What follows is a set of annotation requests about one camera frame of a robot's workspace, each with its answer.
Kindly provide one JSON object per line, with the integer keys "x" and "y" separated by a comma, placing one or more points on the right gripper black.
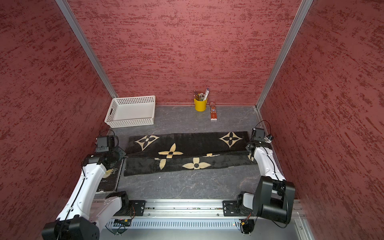
{"x": 247, "y": 147}

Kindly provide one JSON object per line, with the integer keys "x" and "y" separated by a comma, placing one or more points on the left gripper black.
{"x": 122, "y": 154}

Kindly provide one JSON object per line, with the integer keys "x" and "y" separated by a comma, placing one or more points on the black pillowcase with beige flowers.
{"x": 151, "y": 154}

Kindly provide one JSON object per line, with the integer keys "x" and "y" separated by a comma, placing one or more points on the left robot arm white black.
{"x": 76, "y": 221}

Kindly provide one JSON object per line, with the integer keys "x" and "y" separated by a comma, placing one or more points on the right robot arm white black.
{"x": 274, "y": 197}

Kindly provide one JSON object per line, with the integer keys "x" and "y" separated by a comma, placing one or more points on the dark book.
{"x": 110, "y": 180}

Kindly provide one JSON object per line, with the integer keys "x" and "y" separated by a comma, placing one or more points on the red flat box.
{"x": 213, "y": 111}

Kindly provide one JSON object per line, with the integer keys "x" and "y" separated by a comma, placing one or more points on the white perforated plastic basket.
{"x": 131, "y": 112}

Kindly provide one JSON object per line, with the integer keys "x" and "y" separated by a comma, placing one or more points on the yellow pen cup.
{"x": 200, "y": 106}

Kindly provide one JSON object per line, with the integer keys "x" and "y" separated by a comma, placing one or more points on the pens in cup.
{"x": 202, "y": 96}

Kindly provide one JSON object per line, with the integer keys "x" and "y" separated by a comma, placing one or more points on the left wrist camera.
{"x": 107, "y": 143}

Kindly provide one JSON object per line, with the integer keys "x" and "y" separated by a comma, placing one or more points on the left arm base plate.
{"x": 132, "y": 209}

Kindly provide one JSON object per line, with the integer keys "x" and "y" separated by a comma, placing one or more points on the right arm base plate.
{"x": 231, "y": 208}

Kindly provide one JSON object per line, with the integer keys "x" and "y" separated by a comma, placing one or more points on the aluminium front rail frame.
{"x": 202, "y": 216}

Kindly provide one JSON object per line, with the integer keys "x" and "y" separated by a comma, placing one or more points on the right corner aluminium post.
{"x": 291, "y": 35}

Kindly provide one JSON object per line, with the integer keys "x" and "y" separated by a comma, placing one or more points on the corner aluminium post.
{"x": 291, "y": 35}
{"x": 80, "y": 35}

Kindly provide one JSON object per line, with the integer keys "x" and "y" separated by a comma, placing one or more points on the left corner aluminium post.
{"x": 80, "y": 35}

